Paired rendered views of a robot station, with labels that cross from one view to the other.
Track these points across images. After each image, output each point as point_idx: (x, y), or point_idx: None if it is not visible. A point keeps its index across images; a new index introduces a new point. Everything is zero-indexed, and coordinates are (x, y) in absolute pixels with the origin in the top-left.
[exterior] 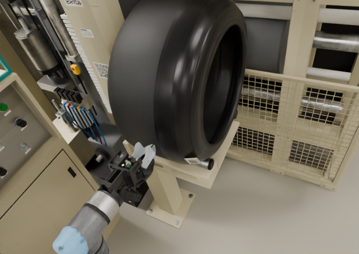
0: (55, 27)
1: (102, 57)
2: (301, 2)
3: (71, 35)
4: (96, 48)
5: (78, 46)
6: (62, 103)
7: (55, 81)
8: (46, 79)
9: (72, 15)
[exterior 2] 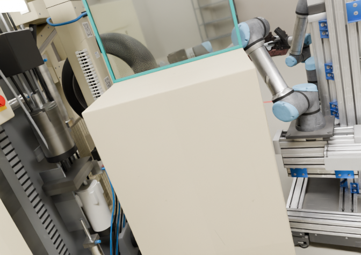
0: (56, 89)
1: (105, 71)
2: (60, 79)
3: (90, 63)
4: (102, 65)
5: (94, 72)
6: (94, 192)
7: (74, 167)
8: (69, 175)
9: (90, 44)
